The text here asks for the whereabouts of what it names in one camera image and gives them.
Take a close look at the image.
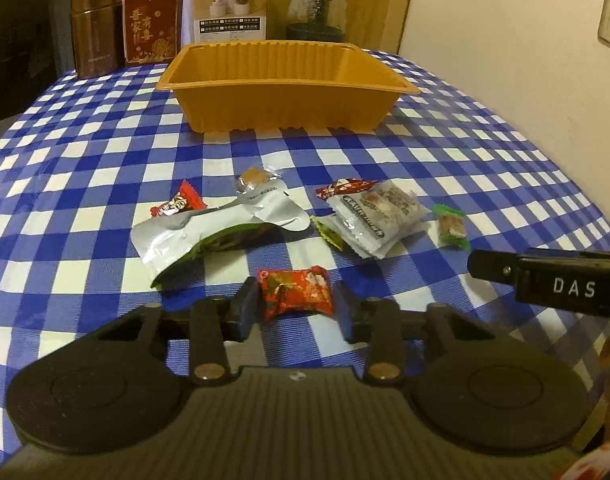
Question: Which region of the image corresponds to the blue white checkered tablecloth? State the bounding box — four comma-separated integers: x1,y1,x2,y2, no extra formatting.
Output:
0,47,610,413

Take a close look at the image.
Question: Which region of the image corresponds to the orange plastic tray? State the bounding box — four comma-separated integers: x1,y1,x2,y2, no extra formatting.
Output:
156,40,421,134

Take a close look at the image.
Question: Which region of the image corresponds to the brown thermos flask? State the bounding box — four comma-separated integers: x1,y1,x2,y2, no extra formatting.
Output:
70,0,125,80

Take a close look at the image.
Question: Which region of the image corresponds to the clear white snack packet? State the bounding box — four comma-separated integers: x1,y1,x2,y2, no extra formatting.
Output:
327,180,431,242

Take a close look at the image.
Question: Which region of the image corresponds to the red white candy packet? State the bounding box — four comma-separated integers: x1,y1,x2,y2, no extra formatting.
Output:
315,178,372,202

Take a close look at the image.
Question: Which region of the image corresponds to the dark red gift box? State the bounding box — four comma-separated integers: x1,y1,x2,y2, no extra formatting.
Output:
122,0,185,65

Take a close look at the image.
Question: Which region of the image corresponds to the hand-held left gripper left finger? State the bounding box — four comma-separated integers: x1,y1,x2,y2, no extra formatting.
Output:
92,280,261,386

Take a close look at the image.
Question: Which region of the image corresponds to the red floral candy packet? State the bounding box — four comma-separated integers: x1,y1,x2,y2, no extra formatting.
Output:
256,265,335,322

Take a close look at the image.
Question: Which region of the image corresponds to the green wrapped candy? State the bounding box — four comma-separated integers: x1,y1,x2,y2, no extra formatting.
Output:
431,203,472,252

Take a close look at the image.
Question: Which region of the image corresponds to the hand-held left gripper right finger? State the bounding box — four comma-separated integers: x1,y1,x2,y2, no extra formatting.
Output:
334,280,486,384

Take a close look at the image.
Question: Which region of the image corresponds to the white product box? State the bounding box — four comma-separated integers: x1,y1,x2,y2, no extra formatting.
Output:
192,0,270,44

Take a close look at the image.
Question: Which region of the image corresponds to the glass jar with green base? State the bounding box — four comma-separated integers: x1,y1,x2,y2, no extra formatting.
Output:
285,0,349,42

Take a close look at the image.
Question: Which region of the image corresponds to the yellow green candy packet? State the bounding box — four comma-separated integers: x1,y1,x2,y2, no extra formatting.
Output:
310,215,346,252

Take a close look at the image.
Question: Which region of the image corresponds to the brown candy in clear wrapper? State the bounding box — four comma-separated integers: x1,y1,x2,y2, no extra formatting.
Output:
234,164,284,195

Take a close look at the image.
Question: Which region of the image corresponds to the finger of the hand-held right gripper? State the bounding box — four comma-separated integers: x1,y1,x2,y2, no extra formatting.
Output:
467,248,524,287

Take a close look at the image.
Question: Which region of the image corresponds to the silver green snack bag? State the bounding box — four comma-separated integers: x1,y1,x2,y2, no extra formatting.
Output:
130,190,311,291

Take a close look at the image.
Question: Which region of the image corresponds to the small red candy packet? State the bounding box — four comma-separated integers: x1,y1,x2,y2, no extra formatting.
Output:
150,180,208,217

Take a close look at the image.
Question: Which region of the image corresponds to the black flat box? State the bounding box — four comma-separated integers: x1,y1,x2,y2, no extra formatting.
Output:
0,0,86,124

